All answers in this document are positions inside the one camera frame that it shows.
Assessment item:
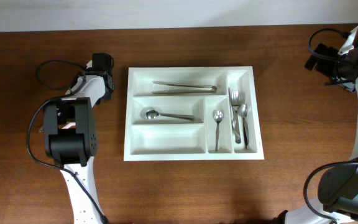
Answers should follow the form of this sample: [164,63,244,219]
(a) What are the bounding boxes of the pink plastic knife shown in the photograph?
[58,122,76,129]

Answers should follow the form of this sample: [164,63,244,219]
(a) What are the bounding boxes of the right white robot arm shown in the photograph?
[272,25,358,223]

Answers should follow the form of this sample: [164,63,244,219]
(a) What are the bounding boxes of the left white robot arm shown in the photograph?
[42,53,114,223]

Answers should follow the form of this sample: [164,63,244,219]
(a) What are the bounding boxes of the small steel teaspoon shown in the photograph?
[237,104,249,149]

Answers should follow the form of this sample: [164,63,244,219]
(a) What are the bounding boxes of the steel fork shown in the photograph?
[237,91,249,149]
[229,90,241,144]

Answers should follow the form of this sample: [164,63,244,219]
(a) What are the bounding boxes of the white plastic cutlery tray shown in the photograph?
[124,66,264,161]

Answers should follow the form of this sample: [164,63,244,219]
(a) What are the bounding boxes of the steel kitchen tongs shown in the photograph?
[152,81,218,94]

